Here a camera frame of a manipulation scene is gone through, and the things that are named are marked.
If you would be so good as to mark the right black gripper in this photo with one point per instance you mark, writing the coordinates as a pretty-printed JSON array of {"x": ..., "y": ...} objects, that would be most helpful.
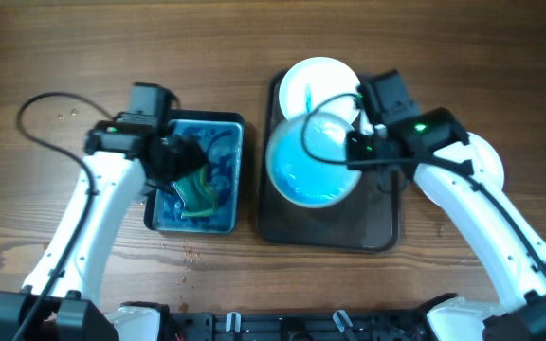
[{"x": 353, "y": 153}]

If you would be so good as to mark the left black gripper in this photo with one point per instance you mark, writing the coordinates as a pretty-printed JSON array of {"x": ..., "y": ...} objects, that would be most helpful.
[{"x": 188, "y": 156}]

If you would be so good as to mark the green scouring sponge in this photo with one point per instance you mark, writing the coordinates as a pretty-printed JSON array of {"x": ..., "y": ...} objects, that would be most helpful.
[{"x": 197, "y": 196}]

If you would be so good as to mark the white plate blue smear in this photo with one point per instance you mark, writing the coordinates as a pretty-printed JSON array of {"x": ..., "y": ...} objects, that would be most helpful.
[{"x": 448, "y": 190}]

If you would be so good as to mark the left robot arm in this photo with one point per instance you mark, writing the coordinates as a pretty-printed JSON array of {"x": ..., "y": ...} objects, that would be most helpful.
[{"x": 126, "y": 157}]

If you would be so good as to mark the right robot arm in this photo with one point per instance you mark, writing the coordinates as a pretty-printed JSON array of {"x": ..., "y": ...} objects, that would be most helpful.
[{"x": 461, "y": 173}]

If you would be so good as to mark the dark brown serving tray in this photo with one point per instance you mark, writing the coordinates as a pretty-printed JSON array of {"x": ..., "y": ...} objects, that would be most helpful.
[{"x": 367, "y": 220}]

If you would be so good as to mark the black tub blue water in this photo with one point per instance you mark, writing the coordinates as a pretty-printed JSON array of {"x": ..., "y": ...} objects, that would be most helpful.
[{"x": 221, "y": 136}]

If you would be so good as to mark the white plate top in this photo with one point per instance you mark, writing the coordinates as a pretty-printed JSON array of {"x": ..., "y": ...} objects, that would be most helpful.
[{"x": 310, "y": 82}]

